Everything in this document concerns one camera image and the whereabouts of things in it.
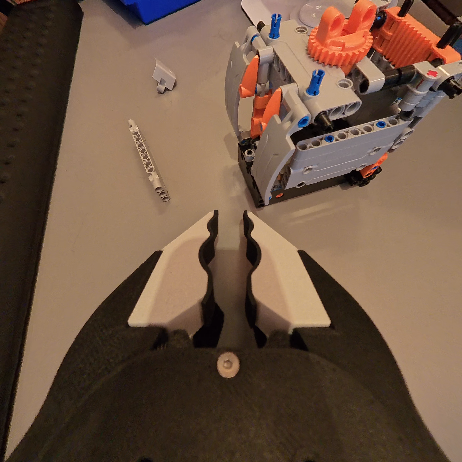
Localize white metal board stand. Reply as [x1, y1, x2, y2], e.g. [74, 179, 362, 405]
[241, 0, 356, 29]

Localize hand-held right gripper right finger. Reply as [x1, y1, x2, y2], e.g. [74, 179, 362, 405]
[243, 210, 331, 349]

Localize grey orange toy brick model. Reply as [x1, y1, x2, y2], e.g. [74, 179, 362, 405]
[224, 0, 462, 209]

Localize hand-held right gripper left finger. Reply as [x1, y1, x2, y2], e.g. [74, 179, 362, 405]
[128, 210, 225, 349]

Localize grey long toy brick beam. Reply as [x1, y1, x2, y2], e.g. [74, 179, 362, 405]
[127, 119, 171, 203]

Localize blue plastic storage bin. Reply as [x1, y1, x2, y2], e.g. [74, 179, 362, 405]
[103, 0, 203, 25]

